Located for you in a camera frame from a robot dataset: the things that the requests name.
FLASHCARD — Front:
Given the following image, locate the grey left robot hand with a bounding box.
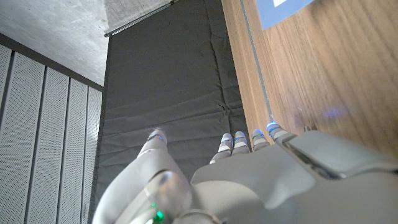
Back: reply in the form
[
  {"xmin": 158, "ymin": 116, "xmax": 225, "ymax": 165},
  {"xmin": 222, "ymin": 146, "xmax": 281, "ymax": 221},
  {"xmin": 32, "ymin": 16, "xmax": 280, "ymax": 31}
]
[{"xmin": 91, "ymin": 121, "xmax": 398, "ymax": 224}]

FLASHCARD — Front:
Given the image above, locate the black fabric backdrop curtain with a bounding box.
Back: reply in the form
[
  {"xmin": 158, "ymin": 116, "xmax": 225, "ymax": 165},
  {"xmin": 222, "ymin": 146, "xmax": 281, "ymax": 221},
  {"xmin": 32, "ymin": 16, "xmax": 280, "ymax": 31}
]
[{"xmin": 88, "ymin": 0, "xmax": 252, "ymax": 203}]

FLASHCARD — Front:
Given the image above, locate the blue paper sheet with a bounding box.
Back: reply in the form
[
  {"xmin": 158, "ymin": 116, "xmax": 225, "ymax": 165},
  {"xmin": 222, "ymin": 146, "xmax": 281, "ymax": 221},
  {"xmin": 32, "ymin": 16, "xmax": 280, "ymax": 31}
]
[{"xmin": 256, "ymin": 0, "xmax": 317, "ymax": 30}]

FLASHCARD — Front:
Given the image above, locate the grey backdrop crossbar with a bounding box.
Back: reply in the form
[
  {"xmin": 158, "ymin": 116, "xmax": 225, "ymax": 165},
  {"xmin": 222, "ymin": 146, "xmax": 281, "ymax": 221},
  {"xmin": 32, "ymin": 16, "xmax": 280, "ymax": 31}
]
[{"xmin": 104, "ymin": 0, "xmax": 180, "ymax": 38}]

